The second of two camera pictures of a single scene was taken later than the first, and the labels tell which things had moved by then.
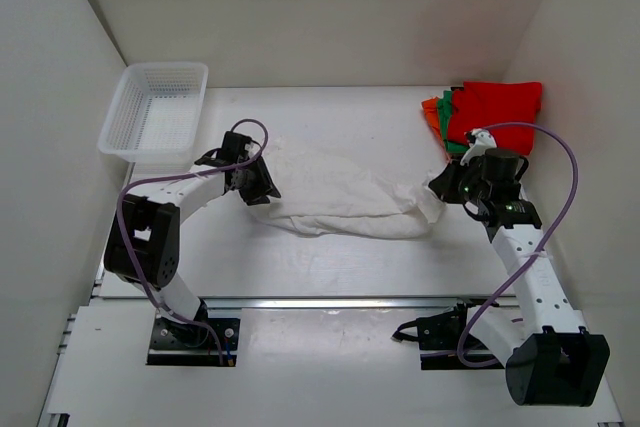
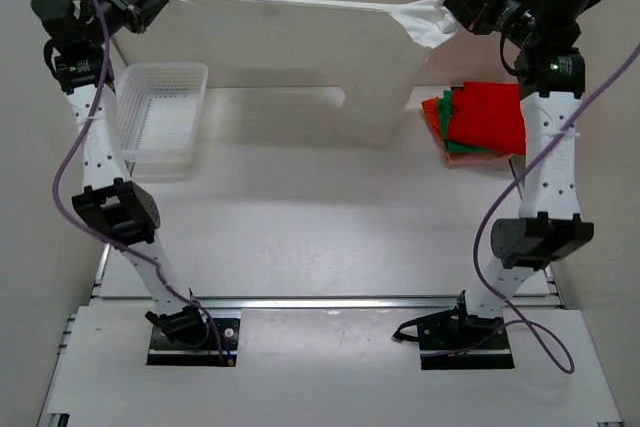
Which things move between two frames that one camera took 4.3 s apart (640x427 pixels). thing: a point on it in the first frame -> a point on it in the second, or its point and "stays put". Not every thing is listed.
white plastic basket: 154,116 stays put
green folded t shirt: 445,105 stays put
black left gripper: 264,186 -> 142,3
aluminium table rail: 329,303 stays put
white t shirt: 320,194 -> 359,49
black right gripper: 442,186 -> 476,11
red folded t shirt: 481,104 stays put
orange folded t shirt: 431,110 stays put
